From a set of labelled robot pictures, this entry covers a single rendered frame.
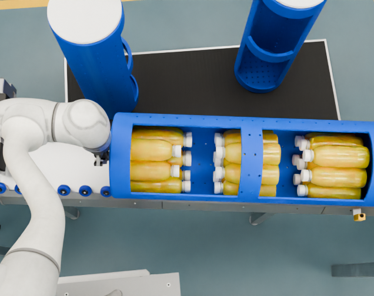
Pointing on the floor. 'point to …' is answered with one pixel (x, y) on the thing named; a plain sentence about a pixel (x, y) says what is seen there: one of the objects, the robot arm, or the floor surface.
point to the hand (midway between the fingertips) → (105, 155)
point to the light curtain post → (359, 270)
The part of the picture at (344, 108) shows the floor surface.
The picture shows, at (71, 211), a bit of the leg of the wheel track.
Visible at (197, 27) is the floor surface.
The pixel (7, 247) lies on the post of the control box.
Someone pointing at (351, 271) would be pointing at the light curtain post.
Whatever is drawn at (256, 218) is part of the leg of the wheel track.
